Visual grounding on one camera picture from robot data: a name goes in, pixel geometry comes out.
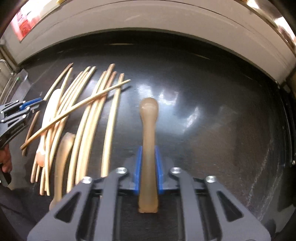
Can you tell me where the clear plastic tray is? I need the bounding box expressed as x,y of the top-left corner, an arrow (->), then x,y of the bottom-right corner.
2,69 -> 31,104

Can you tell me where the diagonal wooden chopstick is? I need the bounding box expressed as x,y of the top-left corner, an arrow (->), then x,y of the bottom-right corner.
20,79 -> 131,150

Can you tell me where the wooden chopstick crossing spoon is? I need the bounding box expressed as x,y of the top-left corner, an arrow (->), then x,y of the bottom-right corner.
30,67 -> 73,183

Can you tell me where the beige plastic spoon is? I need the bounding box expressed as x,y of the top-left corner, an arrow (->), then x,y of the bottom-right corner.
49,132 -> 75,210

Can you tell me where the wooden chopstick group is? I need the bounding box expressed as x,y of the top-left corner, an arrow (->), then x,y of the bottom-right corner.
39,66 -> 96,196

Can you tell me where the brown wooden pestle stick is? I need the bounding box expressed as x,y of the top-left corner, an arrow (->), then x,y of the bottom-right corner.
138,97 -> 159,213

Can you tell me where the steel kitchen sink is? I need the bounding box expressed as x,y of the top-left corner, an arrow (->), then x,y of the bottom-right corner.
1,59 -> 14,104

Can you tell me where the left hand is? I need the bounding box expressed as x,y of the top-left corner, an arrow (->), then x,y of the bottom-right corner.
0,144 -> 13,173

